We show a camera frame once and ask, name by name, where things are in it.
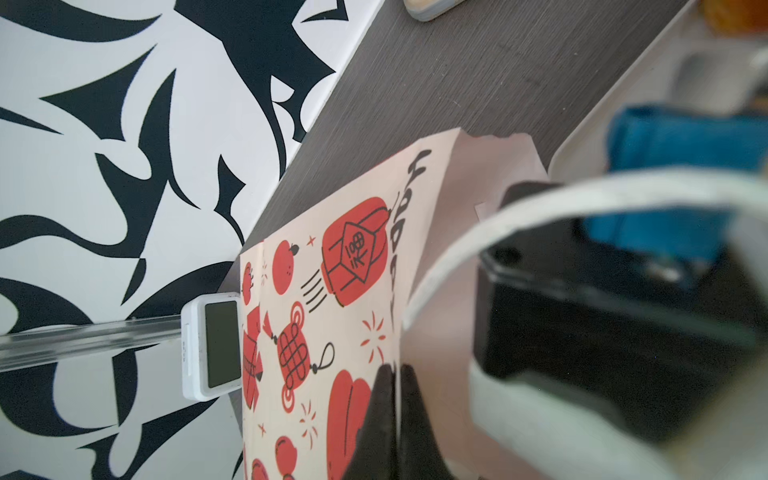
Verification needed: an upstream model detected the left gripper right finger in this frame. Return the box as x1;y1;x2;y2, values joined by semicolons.
398;365;453;480

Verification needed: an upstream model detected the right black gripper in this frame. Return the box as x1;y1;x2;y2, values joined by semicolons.
473;218;767;443

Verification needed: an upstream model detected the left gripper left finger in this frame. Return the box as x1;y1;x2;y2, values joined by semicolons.
343;364;396;480

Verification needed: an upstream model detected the white red paper bag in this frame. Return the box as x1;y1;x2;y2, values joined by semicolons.
240;129;767;479

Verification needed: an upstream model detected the white digital alarm clock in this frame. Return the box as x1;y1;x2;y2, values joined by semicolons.
180;293;241;401

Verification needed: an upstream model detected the white rectangular tray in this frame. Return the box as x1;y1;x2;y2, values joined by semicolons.
548;1;767;182

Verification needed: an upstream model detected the beige oblong sponge block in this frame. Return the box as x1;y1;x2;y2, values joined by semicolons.
403;0;464;22

